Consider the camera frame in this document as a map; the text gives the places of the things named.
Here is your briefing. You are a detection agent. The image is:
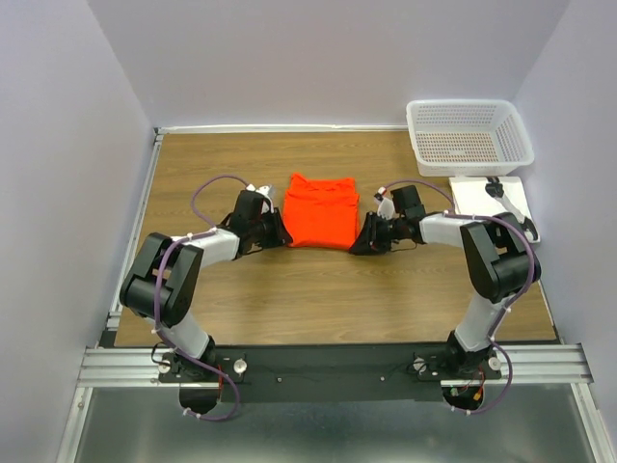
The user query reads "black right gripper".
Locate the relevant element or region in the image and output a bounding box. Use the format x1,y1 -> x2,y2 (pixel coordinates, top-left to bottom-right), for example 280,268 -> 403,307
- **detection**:
348,210 -> 406,255

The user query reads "orange t shirt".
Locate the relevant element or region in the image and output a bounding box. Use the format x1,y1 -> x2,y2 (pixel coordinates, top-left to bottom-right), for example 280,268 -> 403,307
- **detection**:
282,173 -> 360,251

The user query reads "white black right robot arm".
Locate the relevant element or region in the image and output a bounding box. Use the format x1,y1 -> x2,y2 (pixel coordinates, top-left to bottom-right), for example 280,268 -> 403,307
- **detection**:
349,185 -> 541,379

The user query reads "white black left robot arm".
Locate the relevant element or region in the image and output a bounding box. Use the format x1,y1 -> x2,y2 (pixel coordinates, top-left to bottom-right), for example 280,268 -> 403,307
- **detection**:
120,185 -> 292,382

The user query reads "white plastic mesh basket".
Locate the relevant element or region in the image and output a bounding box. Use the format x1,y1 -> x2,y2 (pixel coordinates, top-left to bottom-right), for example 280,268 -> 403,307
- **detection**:
406,99 -> 535,177

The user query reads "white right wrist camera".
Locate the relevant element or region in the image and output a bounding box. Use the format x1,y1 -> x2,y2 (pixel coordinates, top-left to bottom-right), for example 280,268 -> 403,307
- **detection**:
373,186 -> 395,220

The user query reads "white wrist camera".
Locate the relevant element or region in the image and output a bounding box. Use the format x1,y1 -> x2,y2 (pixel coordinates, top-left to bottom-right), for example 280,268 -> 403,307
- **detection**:
246,183 -> 275,212
373,186 -> 395,220

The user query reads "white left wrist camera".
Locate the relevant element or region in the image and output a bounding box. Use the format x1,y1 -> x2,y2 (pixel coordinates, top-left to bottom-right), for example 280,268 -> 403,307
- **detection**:
246,183 -> 275,212

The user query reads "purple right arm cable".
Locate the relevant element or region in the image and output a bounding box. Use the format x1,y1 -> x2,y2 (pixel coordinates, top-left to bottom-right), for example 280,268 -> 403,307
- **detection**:
380,179 -> 541,416

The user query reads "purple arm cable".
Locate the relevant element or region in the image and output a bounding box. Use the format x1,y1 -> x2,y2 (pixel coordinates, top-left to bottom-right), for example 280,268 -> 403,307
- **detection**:
152,176 -> 242,423
380,179 -> 541,416

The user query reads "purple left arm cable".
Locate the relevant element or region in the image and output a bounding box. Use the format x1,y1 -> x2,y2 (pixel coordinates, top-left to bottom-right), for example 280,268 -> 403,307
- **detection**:
152,176 -> 242,423

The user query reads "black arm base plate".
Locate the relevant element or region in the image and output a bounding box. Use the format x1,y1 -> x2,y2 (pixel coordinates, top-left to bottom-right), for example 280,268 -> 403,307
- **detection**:
153,342 -> 502,414

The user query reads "aluminium front frame rail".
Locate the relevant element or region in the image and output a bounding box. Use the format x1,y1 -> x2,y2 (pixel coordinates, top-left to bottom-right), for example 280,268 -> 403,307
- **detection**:
78,344 -> 593,388

